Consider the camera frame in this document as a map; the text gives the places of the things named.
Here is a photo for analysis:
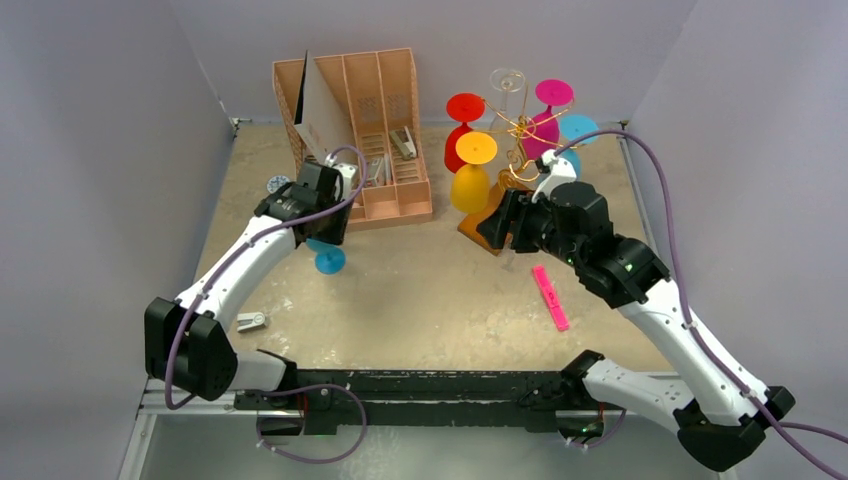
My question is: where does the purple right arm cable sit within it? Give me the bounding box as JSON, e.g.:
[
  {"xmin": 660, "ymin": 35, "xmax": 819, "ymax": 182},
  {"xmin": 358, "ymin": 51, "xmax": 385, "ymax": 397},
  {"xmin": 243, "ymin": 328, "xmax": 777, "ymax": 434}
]
[{"xmin": 553, "ymin": 129, "xmax": 848, "ymax": 480}]

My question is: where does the teal wine glass on rack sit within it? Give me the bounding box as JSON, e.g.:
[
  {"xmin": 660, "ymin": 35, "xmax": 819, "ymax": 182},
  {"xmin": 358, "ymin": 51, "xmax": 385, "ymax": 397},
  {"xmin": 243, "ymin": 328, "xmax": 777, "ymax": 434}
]
[{"xmin": 525, "ymin": 112, "xmax": 598, "ymax": 186}]

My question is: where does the yellow plastic wine glass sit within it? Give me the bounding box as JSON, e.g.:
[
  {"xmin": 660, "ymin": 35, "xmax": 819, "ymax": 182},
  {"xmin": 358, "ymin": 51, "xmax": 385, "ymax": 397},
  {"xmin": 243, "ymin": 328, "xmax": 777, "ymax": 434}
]
[{"xmin": 450, "ymin": 131, "xmax": 498, "ymax": 214}]

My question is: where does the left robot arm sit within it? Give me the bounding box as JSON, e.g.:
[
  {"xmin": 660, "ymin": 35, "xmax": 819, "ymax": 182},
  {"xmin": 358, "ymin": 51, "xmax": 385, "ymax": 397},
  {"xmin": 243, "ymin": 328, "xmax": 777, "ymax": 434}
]
[{"xmin": 144, "ymin": 158, "xmax": 360, "ymax": 410}]

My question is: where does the peach plastic file organizer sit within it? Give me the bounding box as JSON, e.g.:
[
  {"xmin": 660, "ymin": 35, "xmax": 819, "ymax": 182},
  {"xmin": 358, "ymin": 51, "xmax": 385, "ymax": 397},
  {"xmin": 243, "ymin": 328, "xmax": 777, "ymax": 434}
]
[{"xmin": 272, "ymin": 48, "xmax": 433, "ymax": 231}]

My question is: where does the clear wine glass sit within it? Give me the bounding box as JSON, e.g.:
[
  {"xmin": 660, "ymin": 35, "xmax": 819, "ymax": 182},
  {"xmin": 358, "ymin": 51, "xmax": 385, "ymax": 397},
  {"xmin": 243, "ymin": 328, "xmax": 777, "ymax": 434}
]
[{"xmin": 489, "ymin": 68, "xmax": 526, "ymax": 131}]

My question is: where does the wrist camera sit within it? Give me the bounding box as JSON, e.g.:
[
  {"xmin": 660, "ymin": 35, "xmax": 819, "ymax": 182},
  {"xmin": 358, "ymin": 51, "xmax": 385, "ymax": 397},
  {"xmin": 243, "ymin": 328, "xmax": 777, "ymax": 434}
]
[
  {"xmin": 531, "ymin": 149, "xmax": 580, "ymax": 203},
  {"xmin": 324, "ymin": 157, "xmax": 360, "ymax": 201}
]

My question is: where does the small white metal clip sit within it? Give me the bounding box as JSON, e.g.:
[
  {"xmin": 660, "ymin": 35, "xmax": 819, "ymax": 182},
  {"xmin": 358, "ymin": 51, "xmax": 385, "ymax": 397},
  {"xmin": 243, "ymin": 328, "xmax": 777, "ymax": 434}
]
[{"xmin": 236, "ymin": 312, "xmax": 267, "ymax": 333}]

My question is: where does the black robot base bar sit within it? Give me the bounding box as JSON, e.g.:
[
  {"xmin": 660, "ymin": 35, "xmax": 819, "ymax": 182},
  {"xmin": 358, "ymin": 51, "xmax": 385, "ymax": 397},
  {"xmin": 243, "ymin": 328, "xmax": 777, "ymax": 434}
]
[{"xmin": 235, "ymin": 366, "xmax": 621, "ymax": 439}]

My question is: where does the blue plastic wine glass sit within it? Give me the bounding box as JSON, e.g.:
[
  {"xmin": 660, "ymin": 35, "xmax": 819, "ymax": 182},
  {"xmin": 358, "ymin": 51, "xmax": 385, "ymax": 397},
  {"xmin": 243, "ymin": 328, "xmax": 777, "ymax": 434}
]
[{"xmin": 306, "ymin": 239, "xmax": 347, "ymax": 275}]

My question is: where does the white paper folder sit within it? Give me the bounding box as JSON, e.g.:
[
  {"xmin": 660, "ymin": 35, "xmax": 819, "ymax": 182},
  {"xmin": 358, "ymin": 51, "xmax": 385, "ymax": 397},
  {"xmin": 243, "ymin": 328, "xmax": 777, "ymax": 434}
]
[{"xmin": 294, "ymin": 50, "xmax": 355, "ymax": 163}]

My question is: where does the gold wire wine glass rack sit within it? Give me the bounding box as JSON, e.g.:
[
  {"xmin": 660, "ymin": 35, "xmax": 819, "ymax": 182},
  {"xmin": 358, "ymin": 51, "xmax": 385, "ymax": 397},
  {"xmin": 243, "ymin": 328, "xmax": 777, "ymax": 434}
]
[{"xmin": 457, "ymin": 92, "xmax": 584, "ymax": 258}]

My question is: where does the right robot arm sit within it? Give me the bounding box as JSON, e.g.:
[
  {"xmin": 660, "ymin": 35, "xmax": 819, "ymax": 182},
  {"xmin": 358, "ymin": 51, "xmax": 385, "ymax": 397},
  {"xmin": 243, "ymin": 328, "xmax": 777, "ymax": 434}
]
[{"xmin": 476, "ymin": 181, "xmax": 795, "ymax": 472}]

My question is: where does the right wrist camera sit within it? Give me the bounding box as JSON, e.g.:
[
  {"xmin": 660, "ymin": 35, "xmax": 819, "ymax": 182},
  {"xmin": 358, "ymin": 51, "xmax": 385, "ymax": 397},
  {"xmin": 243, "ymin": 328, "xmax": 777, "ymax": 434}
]
[{"xmin": 531, "ymin": 149, "xmax": 580, "ymax": 203}]

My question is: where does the grey stapler in organizer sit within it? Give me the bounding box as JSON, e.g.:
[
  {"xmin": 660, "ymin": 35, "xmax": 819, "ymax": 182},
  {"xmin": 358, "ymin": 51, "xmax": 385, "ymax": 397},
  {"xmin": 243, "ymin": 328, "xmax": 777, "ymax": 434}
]
[{"xmin": 389, "ymin": 126, "xmax": 418, "ymax": 160}]

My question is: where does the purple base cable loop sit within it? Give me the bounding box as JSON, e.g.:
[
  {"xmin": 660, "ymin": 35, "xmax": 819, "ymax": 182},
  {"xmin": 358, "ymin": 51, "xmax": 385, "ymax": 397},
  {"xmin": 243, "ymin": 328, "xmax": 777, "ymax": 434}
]
[{"xmin": 255, "ymin": 384, "xmax": 368, "ymax": 466}]

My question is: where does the red plastic wine glass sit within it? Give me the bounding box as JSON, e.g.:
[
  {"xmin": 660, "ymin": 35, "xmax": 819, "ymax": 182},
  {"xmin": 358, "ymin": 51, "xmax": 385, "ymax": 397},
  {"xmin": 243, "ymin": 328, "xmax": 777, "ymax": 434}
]
[{"xmin": 444, "ymin": 92, "xmax": 486, "ymax": 173}]

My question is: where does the small blue white jar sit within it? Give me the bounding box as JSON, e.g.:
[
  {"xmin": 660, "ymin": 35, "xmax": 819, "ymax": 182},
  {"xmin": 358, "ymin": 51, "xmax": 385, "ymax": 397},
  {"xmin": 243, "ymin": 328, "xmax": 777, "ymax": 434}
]
[{"xmin": 266, "ymin": 175, "xmax": 292, "ymax": 194}]

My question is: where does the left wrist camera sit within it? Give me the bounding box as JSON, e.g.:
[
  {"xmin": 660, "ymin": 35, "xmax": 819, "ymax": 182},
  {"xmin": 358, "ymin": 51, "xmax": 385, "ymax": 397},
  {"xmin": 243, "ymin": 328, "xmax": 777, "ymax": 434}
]
[{"xmin": 324, "ymin": 157, "xmax": 360, "ymax": 201}]

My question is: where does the silver item in organizer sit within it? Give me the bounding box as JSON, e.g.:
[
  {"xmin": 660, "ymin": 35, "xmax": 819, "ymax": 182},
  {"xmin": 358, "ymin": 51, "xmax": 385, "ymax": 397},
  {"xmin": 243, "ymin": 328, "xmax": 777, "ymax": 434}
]
[{"xmin": 365, "ymin": 153, "xmax": 391, "ymax": 188}]

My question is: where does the pink plastic clip tool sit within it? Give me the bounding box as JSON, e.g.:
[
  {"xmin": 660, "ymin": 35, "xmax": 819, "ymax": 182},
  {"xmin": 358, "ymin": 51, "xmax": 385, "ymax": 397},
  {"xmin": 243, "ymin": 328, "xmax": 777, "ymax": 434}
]
[{"xmin": 532, "ymin": 265, "xmax": 570, "ymax": 332}]

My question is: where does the magenta plastic wine glass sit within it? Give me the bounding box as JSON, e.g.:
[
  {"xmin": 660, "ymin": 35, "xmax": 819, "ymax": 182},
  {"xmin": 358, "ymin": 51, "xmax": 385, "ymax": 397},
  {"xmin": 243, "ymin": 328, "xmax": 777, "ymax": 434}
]
[{"xmin": 521, "ymin": 78, "xmax": 575, "ymax": 160}]

